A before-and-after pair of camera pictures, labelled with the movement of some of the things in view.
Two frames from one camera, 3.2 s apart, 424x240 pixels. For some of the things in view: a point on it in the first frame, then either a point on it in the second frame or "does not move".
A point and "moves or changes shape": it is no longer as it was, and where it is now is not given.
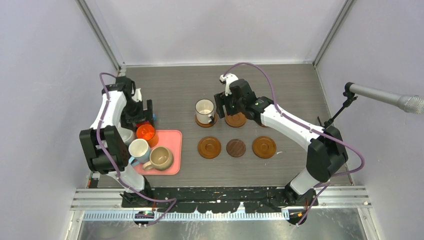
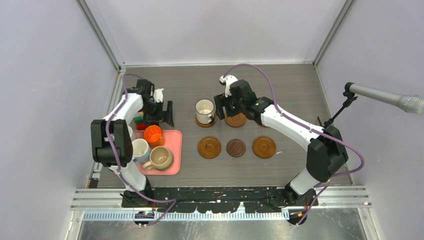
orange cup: [147, 132] moves or changes shape
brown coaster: [236, 120] does not move
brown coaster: [209, 147] does not move
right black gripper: [220, 98] does not move
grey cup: [205, 111] does not move
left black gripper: [144, 115] → [166, 116]
